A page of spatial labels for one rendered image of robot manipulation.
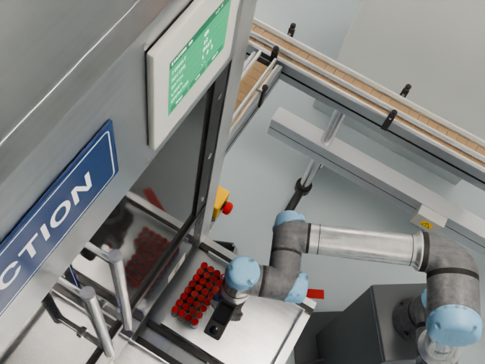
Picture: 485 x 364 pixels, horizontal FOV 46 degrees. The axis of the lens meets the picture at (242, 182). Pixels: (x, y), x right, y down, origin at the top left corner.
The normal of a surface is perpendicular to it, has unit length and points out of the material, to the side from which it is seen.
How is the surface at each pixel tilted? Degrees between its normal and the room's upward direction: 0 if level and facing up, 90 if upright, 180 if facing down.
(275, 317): 0
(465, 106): 90
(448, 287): 34
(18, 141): 0
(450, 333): 83
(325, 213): 0
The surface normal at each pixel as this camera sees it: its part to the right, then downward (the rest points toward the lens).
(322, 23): 0.13, -0.45
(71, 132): 0.86, 0.50
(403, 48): -0.50, 0.74
